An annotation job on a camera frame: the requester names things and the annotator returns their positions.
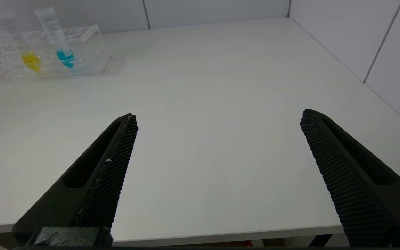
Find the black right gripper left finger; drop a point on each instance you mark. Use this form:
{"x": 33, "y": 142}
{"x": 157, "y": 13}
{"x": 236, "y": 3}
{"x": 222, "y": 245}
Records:
{"x": 92, "y": 180}

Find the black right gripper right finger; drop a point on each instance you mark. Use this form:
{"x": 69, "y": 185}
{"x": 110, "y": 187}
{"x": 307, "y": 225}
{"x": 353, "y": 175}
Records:
{"x": 356, "y": 180}

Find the test tube for yellow pigment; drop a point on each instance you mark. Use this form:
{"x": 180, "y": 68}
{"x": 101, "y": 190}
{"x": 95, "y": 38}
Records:
{"x": 30, "y": 59}

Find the clear acrylic test tube rack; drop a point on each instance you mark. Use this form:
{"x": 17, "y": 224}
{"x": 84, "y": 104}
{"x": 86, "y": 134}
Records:
{"x": 89, "y": 55}

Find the test tube with blue pigment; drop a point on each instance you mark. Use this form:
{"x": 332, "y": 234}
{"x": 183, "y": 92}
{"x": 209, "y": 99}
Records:
{"x": 65, "y": 57}

